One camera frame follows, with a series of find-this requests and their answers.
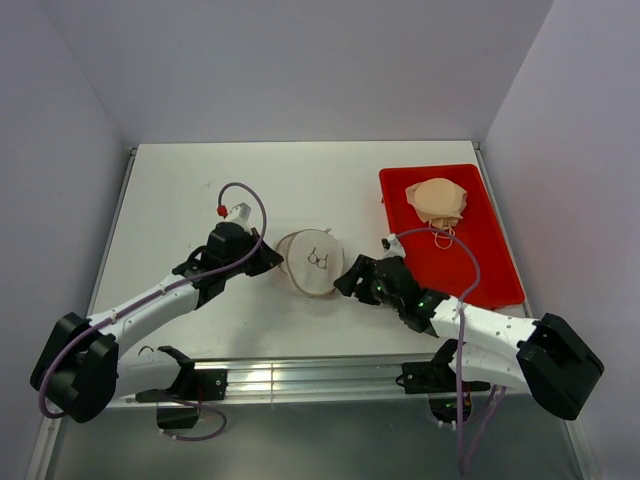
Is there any beige bra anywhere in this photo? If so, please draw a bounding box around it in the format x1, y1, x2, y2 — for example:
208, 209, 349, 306
405, 177, 467, 250

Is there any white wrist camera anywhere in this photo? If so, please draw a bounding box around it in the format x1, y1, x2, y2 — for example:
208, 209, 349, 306
381, 234, 406, 259
216, 202, 251, 228

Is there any red plastic tray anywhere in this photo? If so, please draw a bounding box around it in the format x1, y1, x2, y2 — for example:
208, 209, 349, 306
379, 164, 525, 309

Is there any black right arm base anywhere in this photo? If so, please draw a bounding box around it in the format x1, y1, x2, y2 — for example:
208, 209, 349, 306
395, 361, 497, 427

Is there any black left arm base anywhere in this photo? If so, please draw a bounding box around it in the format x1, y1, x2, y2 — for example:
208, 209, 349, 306
134, 368, 228, 441

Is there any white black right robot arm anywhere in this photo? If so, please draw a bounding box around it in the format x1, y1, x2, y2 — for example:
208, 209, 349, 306
334, 255, 604, 421

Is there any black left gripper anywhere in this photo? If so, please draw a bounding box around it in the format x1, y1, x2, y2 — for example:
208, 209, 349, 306
222, 227, 282, 278

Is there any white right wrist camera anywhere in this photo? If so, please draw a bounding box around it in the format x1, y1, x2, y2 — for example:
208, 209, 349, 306
381, 234, 406, 259

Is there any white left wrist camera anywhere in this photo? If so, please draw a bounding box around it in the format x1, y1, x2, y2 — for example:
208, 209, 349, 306
216, 202, 251, 228

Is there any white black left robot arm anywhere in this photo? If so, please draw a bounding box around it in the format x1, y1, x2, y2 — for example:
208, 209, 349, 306
30, 221, 283, 423

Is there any aluminium mounting rail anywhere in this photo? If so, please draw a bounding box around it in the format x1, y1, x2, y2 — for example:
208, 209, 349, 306
94, 355, 576, 409

